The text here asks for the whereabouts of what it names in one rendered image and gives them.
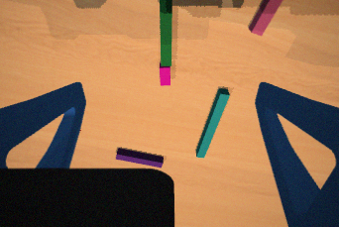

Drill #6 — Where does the turquoise rod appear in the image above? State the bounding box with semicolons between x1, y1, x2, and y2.
196;88;230;158

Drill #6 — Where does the purple rod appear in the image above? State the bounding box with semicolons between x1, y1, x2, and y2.
116;149;164;168

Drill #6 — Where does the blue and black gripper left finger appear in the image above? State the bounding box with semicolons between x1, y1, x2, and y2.
0;82;86;169

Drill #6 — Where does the green rod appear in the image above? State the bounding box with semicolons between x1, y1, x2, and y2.
160;0;172;66

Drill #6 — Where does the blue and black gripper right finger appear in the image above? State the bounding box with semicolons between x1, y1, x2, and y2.
255;82;339;227

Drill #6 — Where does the magenta rod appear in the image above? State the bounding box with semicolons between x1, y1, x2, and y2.
160;63;170;85

